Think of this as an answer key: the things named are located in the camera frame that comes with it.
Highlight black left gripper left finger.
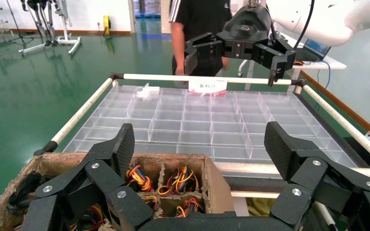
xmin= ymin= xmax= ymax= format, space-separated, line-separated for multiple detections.
xmin=20 ymin=123 xmax=154 ymax=231

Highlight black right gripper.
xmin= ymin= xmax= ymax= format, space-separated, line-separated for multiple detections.
xmin=184 ymin=3 xmax=297 ymax=87

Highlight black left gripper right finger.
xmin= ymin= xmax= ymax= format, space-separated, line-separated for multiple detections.
xmin=264 ymin=121 xmax=370 ymax=231

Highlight silver power supply colourful wires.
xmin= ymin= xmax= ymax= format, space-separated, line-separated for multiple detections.
xmin=158 ymin=166 xmax=200 ymax=196

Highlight bystander bare forearm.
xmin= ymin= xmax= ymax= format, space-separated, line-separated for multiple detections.
xmin=171 ymin=21 xmax=186 ymax=70

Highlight white paper label card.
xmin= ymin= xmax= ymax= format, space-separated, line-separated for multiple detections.
xmin=188 ymin=78 xmax=228 ymax=94

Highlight red plastic packet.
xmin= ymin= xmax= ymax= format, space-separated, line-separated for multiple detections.
xmin=189 ymin=90 xmax=227 ymax=97

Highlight yellow cloth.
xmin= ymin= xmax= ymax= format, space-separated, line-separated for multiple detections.
xmin=247 ymin=197 xmax=277 ymax=218

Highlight person in black clothes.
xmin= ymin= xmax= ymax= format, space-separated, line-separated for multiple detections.
xmin=169 ymin=0 xmax=234 ymax=77

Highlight black laptop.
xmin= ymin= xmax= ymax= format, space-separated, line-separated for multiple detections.
xmin=295 ymin=38 xmax=332 ymax=63

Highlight clear plastic compartment tray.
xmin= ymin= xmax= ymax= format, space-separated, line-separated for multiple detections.
xmin=62 ymin=84 xmax=359 ymax=169

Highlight brown pulp compartment box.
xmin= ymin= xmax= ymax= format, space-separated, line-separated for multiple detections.
xmin=0 ymin=152 xmax=235 ymax=231

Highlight white desk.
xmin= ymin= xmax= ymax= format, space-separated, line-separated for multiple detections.
xmin=238 ymin=32 xmax=347 ymax=91

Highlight white crumpled plastic bag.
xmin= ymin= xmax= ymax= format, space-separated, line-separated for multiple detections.
xmin=134 ymin=83 xmax=161 ymax=102

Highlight yellow device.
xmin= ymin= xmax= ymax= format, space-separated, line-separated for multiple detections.
xmin=103 ymin=15 xmax=112 ymax=37

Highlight white robot support stand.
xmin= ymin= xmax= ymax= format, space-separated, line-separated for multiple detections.
xmin=18 ymin=0 xmax=82 ymax=55

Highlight black legged robot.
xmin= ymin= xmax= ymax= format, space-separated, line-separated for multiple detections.
xmin=20 ymin=0 xmax=61 ymax=47

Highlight black tripod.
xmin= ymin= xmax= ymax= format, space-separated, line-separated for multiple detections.
xmin=5 ymin=0 xmax=36 ymax=45

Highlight white cart frame pipe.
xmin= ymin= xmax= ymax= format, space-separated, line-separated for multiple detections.
xmin=122 ymin=73 xmax=292 ymax=86
xmin=50 ymin=78 xmax=116 ymax=146
xmin=302 ymin=84 xmax=370 ymax=162
xmin=215 ymin=162 xmax=370 ymax=179

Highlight black cable bundle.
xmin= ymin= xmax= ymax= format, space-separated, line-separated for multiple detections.
xmin=6 ymin=171 xmax=50 ymax=215

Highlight blue cable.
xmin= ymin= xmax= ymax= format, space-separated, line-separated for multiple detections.
xmin=313 ymin=60 xmax=331 ymax=112

